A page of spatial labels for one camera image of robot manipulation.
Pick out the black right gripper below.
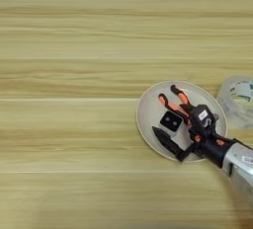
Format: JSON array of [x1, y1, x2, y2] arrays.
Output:
[[151, 103, 237, 170]]

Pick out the orange black needle-nose pliers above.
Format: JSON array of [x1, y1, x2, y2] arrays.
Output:
[[157, 84, 196, 125]]

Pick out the beige round plate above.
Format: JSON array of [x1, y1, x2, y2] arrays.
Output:
[[135, 80, 228, 164]]

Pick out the clear tape roll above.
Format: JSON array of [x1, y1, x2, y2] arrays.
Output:
[[216, 76, 253, 130]]

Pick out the black white square adapter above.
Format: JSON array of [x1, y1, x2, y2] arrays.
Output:
[[159, 110, 184, 137]]

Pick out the small black box white label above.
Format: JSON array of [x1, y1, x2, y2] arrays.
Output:
[[192, 104, 217, 129]]

